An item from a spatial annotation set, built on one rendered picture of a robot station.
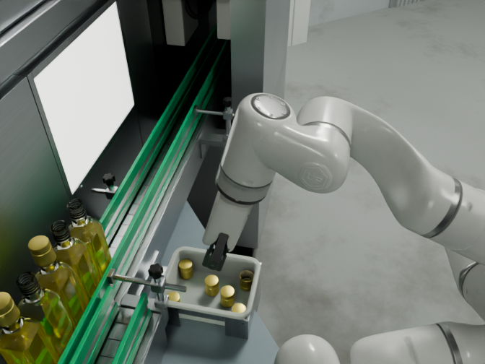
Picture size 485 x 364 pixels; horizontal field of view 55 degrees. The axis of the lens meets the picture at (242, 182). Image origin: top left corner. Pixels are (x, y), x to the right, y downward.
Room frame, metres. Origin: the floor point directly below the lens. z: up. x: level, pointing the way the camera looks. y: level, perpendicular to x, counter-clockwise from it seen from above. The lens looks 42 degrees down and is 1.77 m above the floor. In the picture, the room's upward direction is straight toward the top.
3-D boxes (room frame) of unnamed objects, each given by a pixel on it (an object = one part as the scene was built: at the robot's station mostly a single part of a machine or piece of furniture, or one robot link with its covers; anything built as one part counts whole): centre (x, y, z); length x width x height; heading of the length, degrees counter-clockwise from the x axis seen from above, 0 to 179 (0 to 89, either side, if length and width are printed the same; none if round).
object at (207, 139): (1.21, 0.07, 0.90); 0.17 x 0.05 x 0.23; 78
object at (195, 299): (0.68, 0.08, 0.80); 0.22 x 0.17 x 0.09; 78
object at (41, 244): (0.52, 0.34, 1.14); 0.04 x 0.04 x 0.04
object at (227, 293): (0.66, 0.04, 0.79); 0.04 x 0.04 x 0.04
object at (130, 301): (0.59, 0.22, 0.85); 0.09 x 0.04 x 0.07; 78
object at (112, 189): (0.86, 0.35, 0.94); 0.07 x 0.04 x 0.13; 78
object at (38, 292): (0.46, 0.35, 1.12); 0.03 x 0.03 x 0.05
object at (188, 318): (0.68, 0.10, 0.79); 0.27 x 0.17 x 0.08; 78
